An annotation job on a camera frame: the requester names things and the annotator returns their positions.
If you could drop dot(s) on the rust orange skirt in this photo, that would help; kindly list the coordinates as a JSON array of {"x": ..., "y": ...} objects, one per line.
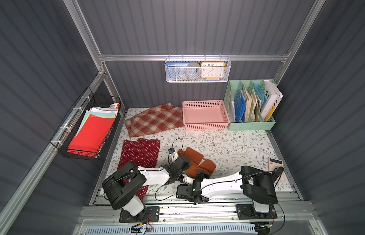
[{"x": 198, "y": 162}]

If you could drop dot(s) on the pink plastic basket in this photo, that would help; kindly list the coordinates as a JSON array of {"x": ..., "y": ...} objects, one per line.
[{"x": 205, "y": 115}]

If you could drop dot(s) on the blue folders in organizer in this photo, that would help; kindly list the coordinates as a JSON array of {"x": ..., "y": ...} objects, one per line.
[{"x": 239, "y": 106}]

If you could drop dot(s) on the mint green file organizer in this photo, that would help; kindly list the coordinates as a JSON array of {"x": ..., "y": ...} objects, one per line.
[{"x": 232, "y": 87}]

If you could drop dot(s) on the grey tape roll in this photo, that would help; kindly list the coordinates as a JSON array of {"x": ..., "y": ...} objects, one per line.
[{"x": 193, "y": 71}]

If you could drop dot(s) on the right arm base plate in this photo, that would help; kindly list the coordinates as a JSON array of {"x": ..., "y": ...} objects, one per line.
[{"x": 247, "y": 212}]

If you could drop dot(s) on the red paper stack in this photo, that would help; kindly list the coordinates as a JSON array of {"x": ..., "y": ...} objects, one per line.
[{"x": 92, "y": 132}]

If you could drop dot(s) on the white book in organizer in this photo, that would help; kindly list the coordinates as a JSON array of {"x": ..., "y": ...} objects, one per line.
[{"x": 272, "y": 98}]

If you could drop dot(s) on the dark red polka-dot skirt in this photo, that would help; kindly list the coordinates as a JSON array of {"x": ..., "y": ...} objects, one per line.
[{"x": 143, "y": 152}]

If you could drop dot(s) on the small orange white card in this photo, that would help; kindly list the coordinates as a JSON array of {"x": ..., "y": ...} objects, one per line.
[{"x": 275, "y": 163}]

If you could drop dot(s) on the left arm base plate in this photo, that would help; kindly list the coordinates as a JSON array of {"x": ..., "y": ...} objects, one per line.
[{"x": 149, "y": 214}]

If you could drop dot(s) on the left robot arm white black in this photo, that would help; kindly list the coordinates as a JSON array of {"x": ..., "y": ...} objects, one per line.
[{"x": 122, "y": 186}]

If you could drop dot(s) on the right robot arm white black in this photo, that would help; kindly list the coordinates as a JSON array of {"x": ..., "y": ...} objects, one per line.
[{"x": 254, "y": 183}]

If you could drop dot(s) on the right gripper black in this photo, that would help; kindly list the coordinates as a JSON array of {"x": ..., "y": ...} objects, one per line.
[{"x": 201, "y": 174}]

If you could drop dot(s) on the yellow alarm clock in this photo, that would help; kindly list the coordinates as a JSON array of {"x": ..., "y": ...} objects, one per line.
[{"x": 214, "y": 70}]

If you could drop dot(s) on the white wire wall basket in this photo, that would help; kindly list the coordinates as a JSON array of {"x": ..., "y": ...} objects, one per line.
[{"x": 199, "y": 60}]

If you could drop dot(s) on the red plaid skirt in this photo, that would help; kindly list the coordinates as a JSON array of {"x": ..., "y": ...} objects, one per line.
[{"x": 155, "y": 120}]

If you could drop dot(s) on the floral table mat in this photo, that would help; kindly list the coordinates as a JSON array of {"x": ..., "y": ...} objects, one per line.
[{"x": 229, "y": 150}]

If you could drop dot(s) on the black wire side basket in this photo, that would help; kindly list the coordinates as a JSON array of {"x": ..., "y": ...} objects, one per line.
[{"x": 93, "y": 102}]

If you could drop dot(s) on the blue box in basket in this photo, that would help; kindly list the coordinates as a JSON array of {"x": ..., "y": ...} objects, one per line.
[{"x": 176, "y": 71}]

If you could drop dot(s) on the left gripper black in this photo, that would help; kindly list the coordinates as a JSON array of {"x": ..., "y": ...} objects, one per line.
[{"x": 185, "y": 161}]

